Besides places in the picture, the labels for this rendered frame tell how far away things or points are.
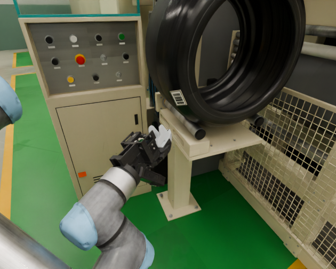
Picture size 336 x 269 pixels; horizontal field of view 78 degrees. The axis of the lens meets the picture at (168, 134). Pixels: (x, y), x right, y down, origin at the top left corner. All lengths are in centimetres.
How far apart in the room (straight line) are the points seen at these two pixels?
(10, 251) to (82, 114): 100
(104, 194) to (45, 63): 95
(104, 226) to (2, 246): 15
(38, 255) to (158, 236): 121
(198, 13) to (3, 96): 49
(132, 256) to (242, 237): 123
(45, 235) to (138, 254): 134
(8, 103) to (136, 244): 36
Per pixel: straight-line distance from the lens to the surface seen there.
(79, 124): 132
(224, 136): 98
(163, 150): 53
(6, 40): 985
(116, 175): 45
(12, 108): 48
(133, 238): 46
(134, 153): 48
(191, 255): 149
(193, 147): 80
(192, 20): 63
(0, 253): 38
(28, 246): 39
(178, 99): 69
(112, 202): 43
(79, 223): 41
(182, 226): 159
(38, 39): 125
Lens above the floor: 131
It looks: 32 degrees down
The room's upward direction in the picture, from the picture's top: straight up
